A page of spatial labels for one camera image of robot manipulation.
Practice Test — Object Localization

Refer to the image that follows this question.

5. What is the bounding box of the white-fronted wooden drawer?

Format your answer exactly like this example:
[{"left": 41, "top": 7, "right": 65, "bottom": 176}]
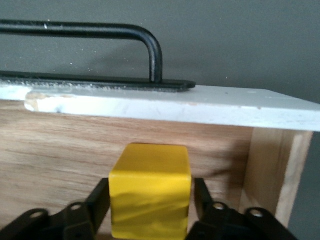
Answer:
[{"left": 0, "top": 79, "right": 320, "bottom": 240}]

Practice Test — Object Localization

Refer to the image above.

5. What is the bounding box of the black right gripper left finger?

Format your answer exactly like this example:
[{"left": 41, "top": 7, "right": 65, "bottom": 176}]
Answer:
[{"left": 0, "top": 177, "right": 111, "bottom": 240}]

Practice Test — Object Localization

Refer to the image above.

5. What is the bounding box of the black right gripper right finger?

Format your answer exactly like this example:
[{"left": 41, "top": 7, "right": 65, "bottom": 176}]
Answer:
[{"left": 188, "top": 177, "right": 300, "bottom": 240}]

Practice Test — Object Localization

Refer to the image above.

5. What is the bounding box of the black metal drawer handle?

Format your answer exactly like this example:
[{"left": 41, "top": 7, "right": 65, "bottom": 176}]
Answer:
[{"left": 0, "top": 19, "right": 197, "bottom": 93}]

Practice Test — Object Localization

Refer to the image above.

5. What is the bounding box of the yellow wooden block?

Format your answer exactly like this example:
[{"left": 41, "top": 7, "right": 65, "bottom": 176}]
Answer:
[{"left": 108, "top": 142, "right": 193, "bottom": 239}]

